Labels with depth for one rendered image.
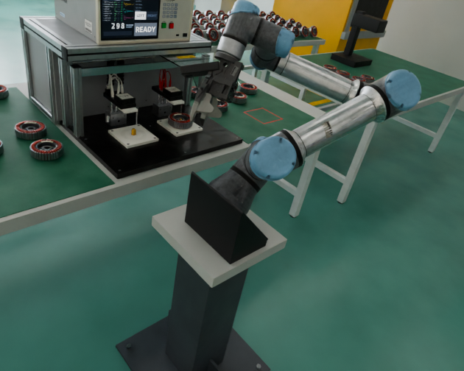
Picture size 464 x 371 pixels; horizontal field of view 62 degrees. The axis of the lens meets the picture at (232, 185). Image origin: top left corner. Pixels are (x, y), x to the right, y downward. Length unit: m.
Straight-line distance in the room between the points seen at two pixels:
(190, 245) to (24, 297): 1.08
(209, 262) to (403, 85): 0.74
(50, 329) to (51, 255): 0.45
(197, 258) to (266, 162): 0.35
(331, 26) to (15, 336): 4.38
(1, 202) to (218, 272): 0.70
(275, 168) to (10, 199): 0.83
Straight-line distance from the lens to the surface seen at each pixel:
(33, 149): 1.57
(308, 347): 2.02
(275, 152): 1.04
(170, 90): 1.80
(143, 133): 1.70
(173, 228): 1.25
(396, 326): 2.32
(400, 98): 1.20
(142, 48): 1.70
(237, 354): 1.88
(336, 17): 5.04
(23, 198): 1.39
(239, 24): 1.14
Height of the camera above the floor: 1.56
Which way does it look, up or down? 33 degrees down
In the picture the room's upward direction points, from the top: 12 degrees clockwise
